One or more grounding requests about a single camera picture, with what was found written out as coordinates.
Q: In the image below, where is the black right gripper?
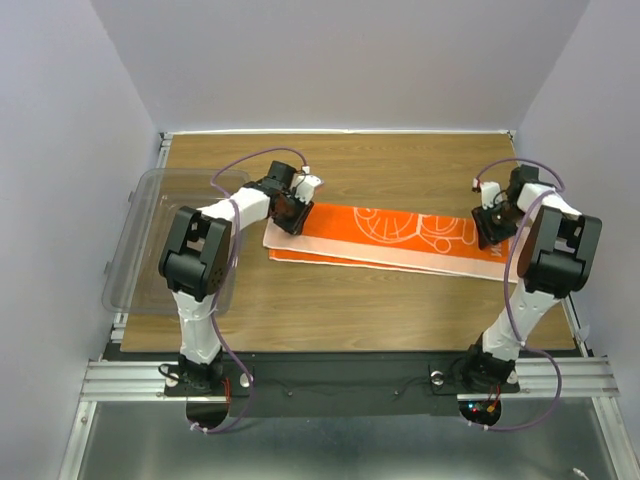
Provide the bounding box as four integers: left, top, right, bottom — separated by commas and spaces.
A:
470, 199, 528, 248

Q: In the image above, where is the orange white cartoon towel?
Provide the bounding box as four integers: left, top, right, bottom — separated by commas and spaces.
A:
263, 203, 512, 281

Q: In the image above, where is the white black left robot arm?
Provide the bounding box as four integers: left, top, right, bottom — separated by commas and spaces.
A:
158, 161, 323, 394

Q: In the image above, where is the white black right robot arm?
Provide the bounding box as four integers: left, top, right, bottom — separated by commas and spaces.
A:
460, 159, 602, 390

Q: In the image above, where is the clear plastic bin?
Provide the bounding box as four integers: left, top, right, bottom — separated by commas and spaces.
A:
102, 168, 250, 316

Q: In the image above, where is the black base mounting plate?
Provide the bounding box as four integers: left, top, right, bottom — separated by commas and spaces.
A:
165, 351, 519, 418

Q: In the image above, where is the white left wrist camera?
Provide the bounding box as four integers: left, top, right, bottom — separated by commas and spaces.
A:
291, 166, 324, 204

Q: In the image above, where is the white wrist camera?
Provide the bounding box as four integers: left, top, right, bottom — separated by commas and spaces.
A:
472, 179, 502, 210
291, 166, 324, 204

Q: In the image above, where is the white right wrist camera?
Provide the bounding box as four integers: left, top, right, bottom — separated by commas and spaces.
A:
472, 179, 502, 210

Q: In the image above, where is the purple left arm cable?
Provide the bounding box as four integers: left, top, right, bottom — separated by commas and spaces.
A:
188, 146, 311, 435

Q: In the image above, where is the aluminium frame rail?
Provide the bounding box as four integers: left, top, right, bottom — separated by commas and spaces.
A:
81, 357, 620, 402

